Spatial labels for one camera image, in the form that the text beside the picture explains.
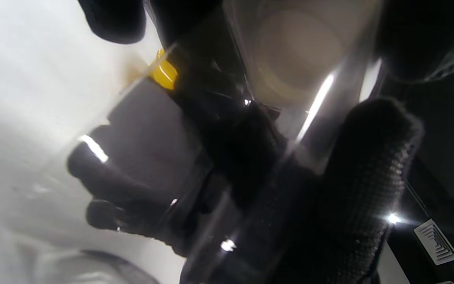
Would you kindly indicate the clear square coffee jar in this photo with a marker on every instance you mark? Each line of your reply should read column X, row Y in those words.
column 313, row 118

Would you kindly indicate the person's right hand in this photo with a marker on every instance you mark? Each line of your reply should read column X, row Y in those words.
column 231, row 150

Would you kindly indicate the white ceiling vent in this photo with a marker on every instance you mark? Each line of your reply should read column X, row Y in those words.
column 436, row 242

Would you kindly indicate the person's left hand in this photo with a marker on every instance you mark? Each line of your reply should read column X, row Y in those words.
column 369, row 177

